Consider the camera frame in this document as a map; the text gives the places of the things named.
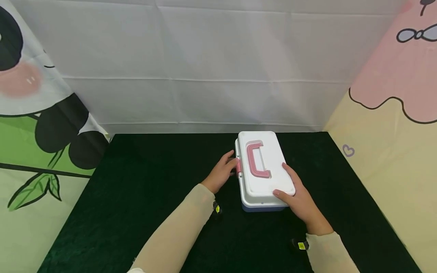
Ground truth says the person's left hand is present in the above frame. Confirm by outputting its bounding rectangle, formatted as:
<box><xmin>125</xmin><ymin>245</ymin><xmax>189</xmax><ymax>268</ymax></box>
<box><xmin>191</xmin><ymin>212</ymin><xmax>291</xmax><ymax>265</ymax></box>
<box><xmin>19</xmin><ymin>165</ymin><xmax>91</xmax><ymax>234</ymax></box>
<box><xmin>201</xmin><ymin>150</ymin><xmax>240</xmax><ymax>194</ymax></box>

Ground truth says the person's right hand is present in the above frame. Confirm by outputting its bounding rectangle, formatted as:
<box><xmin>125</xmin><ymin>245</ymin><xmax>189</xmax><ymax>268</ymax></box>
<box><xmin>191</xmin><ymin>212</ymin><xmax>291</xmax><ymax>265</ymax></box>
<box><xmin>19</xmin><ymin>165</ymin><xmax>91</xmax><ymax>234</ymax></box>
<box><xmin>273</xmin><ymin>162</ymin><xmax>334</xmax><ymax>236</ymax></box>

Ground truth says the white box with pink handle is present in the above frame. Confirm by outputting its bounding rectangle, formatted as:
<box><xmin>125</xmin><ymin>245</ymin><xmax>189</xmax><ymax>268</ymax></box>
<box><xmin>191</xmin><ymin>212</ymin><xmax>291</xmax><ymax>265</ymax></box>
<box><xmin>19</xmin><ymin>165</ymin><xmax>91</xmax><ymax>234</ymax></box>
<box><xmin>234</xmin><ymin>131</ymin><xmax>296</xmax><ymax>212</ymax></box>

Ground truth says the person's right forearm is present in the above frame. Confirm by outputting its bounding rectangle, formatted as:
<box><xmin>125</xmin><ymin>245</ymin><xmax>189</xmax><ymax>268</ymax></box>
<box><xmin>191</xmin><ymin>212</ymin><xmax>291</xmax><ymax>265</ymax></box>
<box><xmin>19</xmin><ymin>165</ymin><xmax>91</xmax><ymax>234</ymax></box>
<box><xmin>305</xmin><ymin>232</ymin><xmax>360</xmax><ymax>273</ymax></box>

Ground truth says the person's left forearm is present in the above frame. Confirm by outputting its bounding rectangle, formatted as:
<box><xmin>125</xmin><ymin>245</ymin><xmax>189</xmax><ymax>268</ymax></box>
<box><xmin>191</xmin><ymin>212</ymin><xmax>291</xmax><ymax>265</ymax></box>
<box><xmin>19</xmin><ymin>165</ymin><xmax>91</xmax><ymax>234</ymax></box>
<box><xmin>127</xmin><ymin>184</ymin><xmax>216</xmax><ymax>273</ymax></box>

